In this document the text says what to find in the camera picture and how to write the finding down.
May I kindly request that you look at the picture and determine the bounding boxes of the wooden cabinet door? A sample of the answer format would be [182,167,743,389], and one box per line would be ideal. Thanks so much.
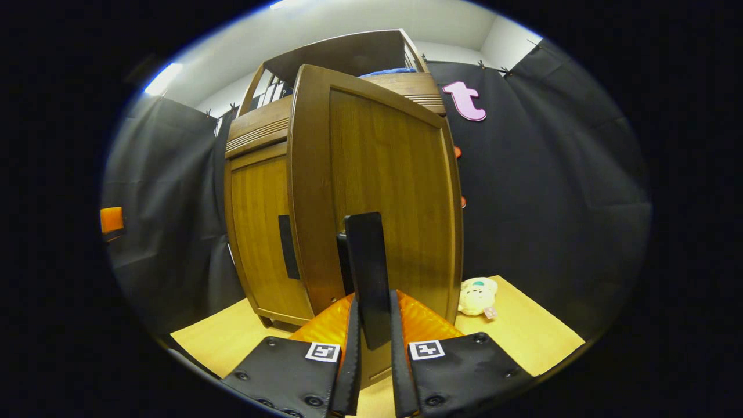
[225,154,314,326]
[287,64,465,390]

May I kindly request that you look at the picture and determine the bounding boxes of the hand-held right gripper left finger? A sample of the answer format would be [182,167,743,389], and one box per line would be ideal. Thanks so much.
[219,293,363,418]

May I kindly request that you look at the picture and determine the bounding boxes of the wooden double-door shoe cabinet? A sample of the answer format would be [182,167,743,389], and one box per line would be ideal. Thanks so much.
[223,29,465,390]

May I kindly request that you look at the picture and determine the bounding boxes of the blue folded towel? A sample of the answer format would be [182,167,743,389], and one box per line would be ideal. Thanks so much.
[358,67,417,78]

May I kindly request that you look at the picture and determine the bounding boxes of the wooden cabinet drawer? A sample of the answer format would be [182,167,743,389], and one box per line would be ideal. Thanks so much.
[225,73,446,160]

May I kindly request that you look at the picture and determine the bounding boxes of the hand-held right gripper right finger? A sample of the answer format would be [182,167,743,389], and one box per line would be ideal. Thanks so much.
[389,289,535,418]

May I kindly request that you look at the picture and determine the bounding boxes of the black backdrop cloth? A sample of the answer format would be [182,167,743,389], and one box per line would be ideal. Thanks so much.
[102,38,654,343]

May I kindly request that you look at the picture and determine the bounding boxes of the black door handle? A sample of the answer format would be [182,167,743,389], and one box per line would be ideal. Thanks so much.
[277,215,301,280]
[337,212,392,351]

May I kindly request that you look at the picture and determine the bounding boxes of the row of upright books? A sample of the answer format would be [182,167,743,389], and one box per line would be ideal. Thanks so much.
[255,70,294,108]

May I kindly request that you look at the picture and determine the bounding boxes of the cream plush toy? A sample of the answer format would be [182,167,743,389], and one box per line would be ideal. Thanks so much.
[457,277,499,320]

